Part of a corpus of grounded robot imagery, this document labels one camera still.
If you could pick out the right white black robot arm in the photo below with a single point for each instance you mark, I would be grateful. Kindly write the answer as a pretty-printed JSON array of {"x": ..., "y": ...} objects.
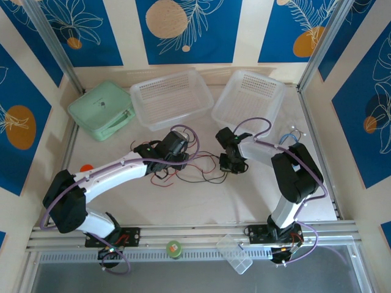
[{"x": 293, "y": 174}]

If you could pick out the wide white perforated basket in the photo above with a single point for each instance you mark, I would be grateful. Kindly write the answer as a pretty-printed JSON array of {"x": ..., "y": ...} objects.
[{"x": 171, "y": 97}]

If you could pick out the narrow white perforated basket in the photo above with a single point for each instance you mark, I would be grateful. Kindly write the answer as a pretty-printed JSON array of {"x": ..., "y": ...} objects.
[{"x": 250, "y": 94}]

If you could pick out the orange lidded bottle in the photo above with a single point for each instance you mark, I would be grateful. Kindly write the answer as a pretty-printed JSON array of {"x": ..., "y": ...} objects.
[{"x": 87, "y": 167}]

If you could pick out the mint green zip case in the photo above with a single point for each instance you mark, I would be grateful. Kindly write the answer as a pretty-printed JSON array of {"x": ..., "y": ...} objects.
[{"x": 97, "y": 110}]

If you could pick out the clear plastic compartment box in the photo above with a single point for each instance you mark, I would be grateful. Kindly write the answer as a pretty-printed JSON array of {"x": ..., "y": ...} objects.
[{"x": 235, "y": 256}]

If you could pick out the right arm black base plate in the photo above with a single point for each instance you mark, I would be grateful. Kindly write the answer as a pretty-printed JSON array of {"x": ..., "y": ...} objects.
[{"x": 255, "y": 233}]

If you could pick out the aluminium front rail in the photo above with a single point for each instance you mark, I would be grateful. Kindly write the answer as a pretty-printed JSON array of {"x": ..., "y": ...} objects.
[{"x": 195, "y": 235}]

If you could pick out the aluminium side rail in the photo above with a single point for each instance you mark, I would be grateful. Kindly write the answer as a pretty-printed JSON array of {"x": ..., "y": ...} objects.
[
  {"x": 320, "y": 146},
  {"x": 68, "y": 152}
]

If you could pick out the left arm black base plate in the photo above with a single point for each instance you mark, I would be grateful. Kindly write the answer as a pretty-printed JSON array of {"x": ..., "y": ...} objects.
[{"x": 134, "y": 236}]

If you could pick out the aluminium frame post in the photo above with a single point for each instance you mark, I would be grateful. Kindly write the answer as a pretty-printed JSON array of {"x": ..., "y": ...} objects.
[
  {"x": 52, "y": 39},
  {"x": 326, "y": 39}
]

